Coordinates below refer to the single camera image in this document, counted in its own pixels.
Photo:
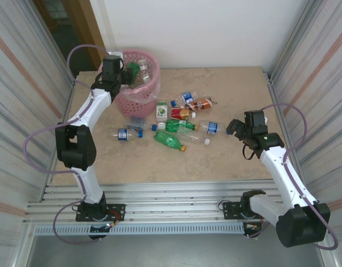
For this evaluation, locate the clear bottle blue label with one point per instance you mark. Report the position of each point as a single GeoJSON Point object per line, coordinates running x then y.
{"type": "Point", "coordinates": [187, 96]}
{"type": "Point", "coordinates": [122, 134]}
{"type": "Point", "coordinates": [212, 128]}

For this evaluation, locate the brown Nescafe bottle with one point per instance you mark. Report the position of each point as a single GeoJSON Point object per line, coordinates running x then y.
{"type": "Point", "coordinates": [203, 103]}

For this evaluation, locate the crushed bottle dark blue label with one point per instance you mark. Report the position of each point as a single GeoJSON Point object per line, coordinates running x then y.
{"type": "Point", "coordinates": [136, 121]}

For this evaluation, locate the crushed clear bottle white cap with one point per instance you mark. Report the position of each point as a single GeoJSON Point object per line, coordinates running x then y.
{"type": "Point", "coordinates": [191, 137]}

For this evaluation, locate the green white drink carton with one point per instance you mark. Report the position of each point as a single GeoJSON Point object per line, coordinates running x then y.
{"type": "Point", "coordinates": [161, 111]}

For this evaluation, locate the blue bottle cap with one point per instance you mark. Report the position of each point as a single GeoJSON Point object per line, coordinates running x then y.
{"type": "Point", "coordinates": [154, 128]}

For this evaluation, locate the red yellow label bottle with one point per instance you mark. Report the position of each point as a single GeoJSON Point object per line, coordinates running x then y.
{"type": "Point", "coordinates": [176, 113]}

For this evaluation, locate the crushed green plastic bottle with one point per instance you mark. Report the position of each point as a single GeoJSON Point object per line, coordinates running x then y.
{"type": "Point", "coordinates": [172, 125]}

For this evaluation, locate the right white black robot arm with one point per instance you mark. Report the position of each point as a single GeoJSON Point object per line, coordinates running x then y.
{"type": "Point", "coordinates": [274, 167]}

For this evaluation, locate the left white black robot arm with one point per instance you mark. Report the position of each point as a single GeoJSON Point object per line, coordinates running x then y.
{"type": "Point", "coordinates": [94, 107]}

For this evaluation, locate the clear plastic bin liner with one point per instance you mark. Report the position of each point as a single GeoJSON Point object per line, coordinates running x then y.
{"type": "Point", "coordinates": [153, 96]}

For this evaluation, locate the pink plastic bin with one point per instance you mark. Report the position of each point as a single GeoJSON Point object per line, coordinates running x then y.
{"type": "Point", "coordinates": [137, 109]}

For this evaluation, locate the yellow power connector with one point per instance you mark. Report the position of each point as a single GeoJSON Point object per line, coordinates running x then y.
{"type": "Point", "coordinates": [254, 226]}
{"type": "Point", "coordinates": [111, 224]}

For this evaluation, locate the wooden door frame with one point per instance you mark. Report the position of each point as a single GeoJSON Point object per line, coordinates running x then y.
{"type": "Point", "coordinates": [90, 30]}

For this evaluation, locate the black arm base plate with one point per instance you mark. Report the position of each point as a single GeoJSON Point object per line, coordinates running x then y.
{"type": "Point", "coordinates": [230, 210]}
{"type": "Point", "coordinates": [118, 211]}

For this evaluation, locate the aluminium rail frame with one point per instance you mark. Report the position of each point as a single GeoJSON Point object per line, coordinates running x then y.
{"type": "Point", "coordinates": [173, 200]}

